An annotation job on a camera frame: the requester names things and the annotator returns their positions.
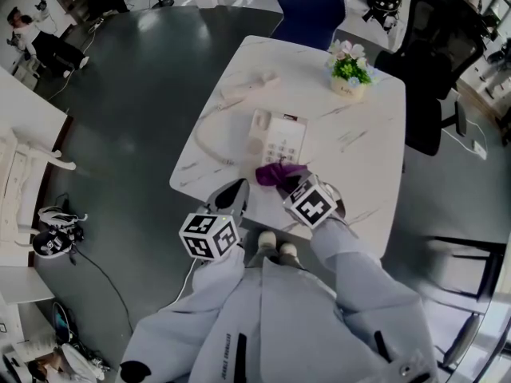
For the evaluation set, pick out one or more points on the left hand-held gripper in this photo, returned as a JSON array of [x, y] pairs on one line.
[[209, 238]]

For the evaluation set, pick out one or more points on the black and teal backpack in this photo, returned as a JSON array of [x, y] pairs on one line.
[[64, 321]]

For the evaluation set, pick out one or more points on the white shelving unit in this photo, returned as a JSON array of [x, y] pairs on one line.
[[22, 285]]

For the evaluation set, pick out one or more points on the person's light grey jacket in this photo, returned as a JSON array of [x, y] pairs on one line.
[[287, 333]]

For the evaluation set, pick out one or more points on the person's grey trousers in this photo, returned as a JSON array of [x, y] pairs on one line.
[[257, 262]]

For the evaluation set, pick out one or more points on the person's left forearm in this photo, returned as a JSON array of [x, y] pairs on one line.
[[217, 281]]

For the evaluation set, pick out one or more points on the person's right forearm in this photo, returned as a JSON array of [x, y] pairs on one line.
[[347, 265]]

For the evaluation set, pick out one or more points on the white marble table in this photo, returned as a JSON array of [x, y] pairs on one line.
[[351, 142]]

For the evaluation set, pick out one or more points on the black mesh office chair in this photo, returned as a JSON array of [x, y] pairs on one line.
[[431, 74]]

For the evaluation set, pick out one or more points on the white dressing table with mirror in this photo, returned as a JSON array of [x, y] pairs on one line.
[[20, 174]]

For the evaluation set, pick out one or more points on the purple knitted cloth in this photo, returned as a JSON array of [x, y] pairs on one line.
[[275, 173]]

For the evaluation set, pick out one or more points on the white desk telephone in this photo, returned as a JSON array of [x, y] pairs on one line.
[[279, 134]]

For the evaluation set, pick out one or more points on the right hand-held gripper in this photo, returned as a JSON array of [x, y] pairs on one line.
[[311, 208]]

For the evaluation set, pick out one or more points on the white power adapter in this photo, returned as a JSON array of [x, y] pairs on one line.
[[479, 150]]

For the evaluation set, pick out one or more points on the black and white backpack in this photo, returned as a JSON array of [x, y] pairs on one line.
[[56, 234]]

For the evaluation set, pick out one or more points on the cream pot of artificial flowers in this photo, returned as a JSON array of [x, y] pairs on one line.
[[347, 78]]

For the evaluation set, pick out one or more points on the person's beige shoe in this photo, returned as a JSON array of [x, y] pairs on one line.
[[267, 243], [288, 251]]

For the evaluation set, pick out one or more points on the long white table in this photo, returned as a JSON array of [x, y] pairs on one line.
[[495, 333]]

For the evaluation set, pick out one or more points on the blue chair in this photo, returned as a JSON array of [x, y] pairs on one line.
[[311, 10]]

